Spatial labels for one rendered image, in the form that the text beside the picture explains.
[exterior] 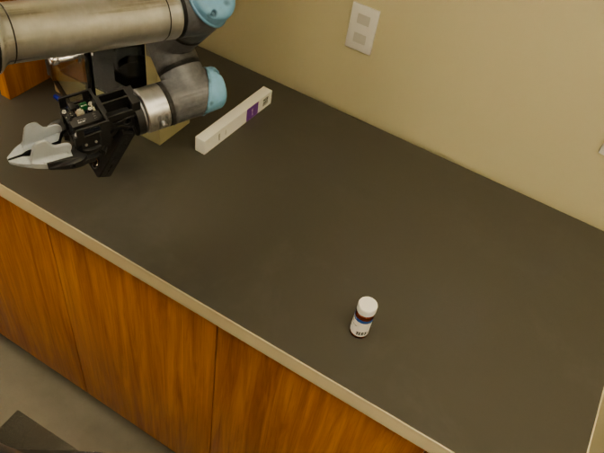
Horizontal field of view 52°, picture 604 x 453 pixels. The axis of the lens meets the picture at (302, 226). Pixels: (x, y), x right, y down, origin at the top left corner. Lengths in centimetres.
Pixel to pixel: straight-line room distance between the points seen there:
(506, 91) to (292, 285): 65
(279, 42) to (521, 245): 79
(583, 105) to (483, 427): 71
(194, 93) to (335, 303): 46
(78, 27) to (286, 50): 88
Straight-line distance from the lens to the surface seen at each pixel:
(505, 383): 120
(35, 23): 88
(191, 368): 145
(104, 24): 91
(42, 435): 107
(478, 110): 152
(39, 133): 106
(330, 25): 159
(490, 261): 137
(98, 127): 103
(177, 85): 108
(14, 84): 164
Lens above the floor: 188
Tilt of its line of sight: 46 degrees down
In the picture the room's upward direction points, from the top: 11 degrees clockwise
